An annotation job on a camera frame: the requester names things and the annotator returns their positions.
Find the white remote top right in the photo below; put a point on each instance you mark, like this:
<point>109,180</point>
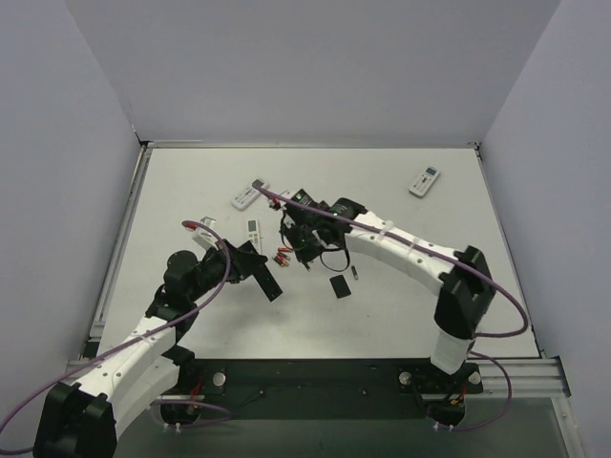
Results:
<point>422,184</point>

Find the black remote control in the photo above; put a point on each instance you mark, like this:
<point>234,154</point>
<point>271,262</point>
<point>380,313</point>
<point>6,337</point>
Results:
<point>268,283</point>

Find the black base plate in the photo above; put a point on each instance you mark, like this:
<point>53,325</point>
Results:
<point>318,389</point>

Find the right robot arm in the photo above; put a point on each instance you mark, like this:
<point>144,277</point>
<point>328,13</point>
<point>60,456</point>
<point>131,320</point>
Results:
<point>454,277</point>

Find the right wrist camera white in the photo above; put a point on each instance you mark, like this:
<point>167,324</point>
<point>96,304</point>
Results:
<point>288,198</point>

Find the black battery cover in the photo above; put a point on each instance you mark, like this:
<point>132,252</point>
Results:
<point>340,286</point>

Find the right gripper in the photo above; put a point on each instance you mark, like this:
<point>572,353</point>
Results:
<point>296,235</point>

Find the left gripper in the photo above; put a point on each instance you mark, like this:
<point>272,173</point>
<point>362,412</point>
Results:
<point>247,258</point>

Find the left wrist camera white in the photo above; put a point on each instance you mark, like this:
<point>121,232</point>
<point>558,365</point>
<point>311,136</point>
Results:
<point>200,233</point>

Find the white remote upright centre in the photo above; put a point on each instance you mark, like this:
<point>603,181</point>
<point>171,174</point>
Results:
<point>254,234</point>

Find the white remote top left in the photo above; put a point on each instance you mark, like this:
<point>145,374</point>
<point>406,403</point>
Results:
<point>248,195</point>

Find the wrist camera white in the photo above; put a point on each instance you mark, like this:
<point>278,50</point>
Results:
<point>288,198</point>
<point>200,233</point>

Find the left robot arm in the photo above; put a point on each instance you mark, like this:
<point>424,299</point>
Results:
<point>87,417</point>

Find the aluminium front rail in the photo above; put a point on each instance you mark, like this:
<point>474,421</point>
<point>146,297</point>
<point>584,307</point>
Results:
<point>523,377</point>

